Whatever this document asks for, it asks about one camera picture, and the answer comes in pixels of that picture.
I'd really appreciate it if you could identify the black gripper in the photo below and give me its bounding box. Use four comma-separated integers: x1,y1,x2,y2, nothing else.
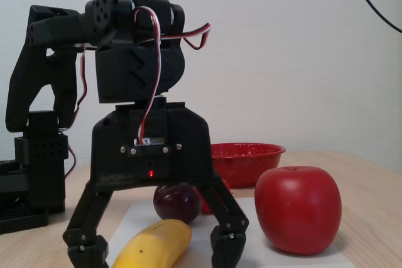
62,100,218,268

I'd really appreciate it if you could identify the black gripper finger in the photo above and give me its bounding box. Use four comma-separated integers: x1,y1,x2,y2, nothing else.
194,182,251,268

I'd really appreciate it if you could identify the yellow plastic banana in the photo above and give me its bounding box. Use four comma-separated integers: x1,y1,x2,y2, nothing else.
111,218,193,268

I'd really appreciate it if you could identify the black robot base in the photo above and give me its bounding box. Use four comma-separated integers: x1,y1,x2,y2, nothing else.
0,110,69,235

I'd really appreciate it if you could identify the red speckled enamel bowl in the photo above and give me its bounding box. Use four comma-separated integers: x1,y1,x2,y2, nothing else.
209,142,287,189

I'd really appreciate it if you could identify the white paper sheet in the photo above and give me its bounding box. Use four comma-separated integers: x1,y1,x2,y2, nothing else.
106,197,357,268

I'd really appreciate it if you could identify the dark purple plastic plum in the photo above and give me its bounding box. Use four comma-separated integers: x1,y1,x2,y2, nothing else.
153,183,202,222

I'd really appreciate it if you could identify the red plastic apple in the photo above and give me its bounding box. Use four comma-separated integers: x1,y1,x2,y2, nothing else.
254,166,342,256

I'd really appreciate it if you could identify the red white black servo cable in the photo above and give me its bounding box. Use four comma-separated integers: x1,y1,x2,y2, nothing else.
133,6,212,147
62,48,89,181

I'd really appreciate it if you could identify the thin black hanging cable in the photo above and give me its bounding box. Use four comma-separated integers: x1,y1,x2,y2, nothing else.
349,0,402,34

